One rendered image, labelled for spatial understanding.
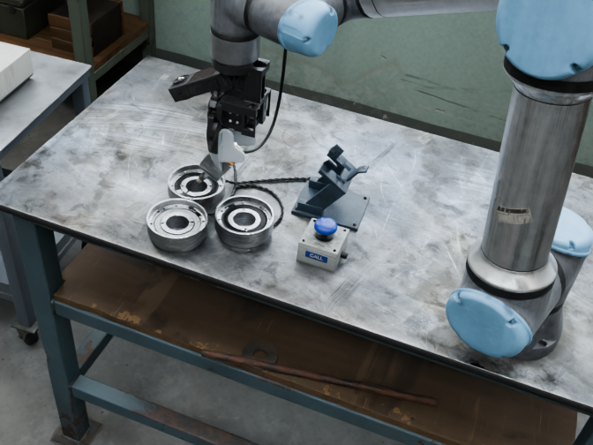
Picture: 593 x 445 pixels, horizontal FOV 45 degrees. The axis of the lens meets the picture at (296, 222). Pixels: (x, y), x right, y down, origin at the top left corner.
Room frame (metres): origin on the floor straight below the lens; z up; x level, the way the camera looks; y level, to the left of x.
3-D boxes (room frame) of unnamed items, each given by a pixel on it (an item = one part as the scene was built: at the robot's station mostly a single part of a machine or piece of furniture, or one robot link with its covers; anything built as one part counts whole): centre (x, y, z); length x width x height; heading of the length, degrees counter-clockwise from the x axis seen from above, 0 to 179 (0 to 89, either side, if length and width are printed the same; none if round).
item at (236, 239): (0.96, 0.09, 0.82); 0.10 x 0.10 x 0.04
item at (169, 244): (0.93, 0.21, 0.82); 0.10 x 0.10 x 0.04
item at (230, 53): (0.99, 0.12, 1.15); 0.08 x 0.08 x 0.05
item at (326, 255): (0.92, -0.06, 0.82); 0.08 x 0.07 x 0.05; 74
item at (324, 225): (0.93, -0.05, 0.85); 0.04 x 0.04 x 0.05
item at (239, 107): (0.99, 0.11, 1.07); 0.09 x 0.08 x 0.12; 76
